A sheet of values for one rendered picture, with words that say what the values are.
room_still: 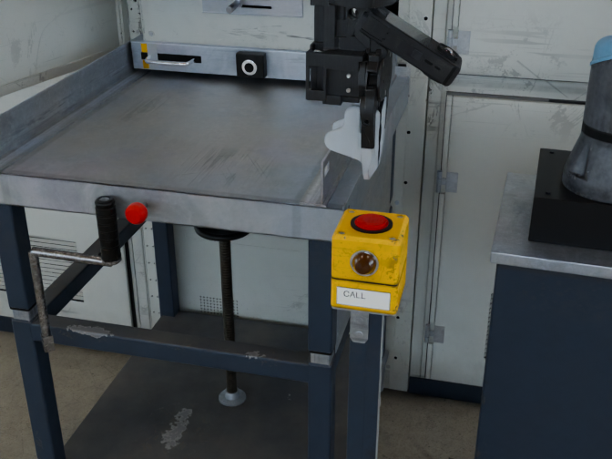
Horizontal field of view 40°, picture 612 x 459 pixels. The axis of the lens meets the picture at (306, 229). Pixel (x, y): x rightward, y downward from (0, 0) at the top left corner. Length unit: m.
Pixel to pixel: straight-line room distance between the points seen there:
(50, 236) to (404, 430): 1.03
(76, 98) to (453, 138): 0.78
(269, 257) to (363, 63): 1.23
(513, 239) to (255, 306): 0.99
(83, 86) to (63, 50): 0.21
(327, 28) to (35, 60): 1.02
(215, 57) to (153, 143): 0.38
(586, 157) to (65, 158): 0.82
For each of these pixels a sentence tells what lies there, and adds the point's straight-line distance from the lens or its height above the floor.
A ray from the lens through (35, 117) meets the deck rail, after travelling 1.55.
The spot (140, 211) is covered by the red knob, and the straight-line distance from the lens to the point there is 1.27.
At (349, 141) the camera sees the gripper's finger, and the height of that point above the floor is 1.01.
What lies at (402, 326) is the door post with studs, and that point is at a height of 0.20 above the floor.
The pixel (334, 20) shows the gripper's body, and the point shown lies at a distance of 0.90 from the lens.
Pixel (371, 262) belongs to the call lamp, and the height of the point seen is 0.88.
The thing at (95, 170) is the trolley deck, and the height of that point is 0.82.
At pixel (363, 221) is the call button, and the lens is 0.98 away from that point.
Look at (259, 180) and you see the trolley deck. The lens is 1.30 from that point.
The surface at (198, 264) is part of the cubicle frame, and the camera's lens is 2.16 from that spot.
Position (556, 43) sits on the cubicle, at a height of 0.92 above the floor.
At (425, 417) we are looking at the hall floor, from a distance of 2.13.
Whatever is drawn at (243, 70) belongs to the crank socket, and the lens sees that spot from 1.75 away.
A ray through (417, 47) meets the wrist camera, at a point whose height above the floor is 1.12.
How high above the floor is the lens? 1.34
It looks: 27 degrees down
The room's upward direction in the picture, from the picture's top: straight up
